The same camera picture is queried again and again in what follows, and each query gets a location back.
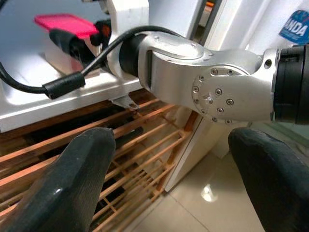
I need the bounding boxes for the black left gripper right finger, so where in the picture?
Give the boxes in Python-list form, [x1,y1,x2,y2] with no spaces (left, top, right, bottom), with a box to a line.
[228,127,309,232]

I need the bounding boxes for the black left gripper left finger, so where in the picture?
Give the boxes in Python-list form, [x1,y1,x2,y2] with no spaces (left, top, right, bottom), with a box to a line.
[0,127,116,232]

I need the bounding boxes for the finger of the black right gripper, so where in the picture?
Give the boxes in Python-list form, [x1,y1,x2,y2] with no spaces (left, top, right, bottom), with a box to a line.
[49,29,91,61]

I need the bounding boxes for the pink-lidded food container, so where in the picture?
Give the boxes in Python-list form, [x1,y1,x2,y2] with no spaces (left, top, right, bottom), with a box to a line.
[33,14,100,73]

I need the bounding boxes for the wooden slat rack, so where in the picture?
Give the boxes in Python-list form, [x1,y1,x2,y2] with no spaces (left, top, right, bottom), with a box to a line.
[0,89,201,232]

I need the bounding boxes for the blue round sticker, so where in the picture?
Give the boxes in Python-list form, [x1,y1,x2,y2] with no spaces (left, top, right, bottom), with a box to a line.
[279,9,309,45]

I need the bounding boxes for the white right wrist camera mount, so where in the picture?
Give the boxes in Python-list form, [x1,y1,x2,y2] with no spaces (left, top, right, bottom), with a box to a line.
[100,0,150,80]

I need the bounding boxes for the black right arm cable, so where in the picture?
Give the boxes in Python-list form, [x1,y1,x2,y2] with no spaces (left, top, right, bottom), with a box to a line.
[0,25,184,100]

